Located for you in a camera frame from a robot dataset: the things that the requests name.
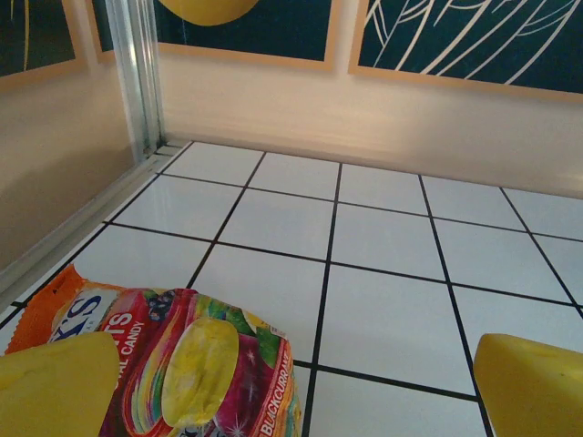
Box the aluminium table edge rail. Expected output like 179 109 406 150
0 139 195 310

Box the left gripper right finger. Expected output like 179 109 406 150
473 333 583 437

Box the leaf outline wall panel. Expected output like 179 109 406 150
348 0 583 104

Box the gold ovals wall panel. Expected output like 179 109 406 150
86 0 343 73

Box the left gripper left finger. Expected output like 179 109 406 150
0 330 120 437

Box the aluminium corner post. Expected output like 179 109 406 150
105 0 168 160

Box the colourful fruit candy bag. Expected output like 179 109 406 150
4 264 302 437

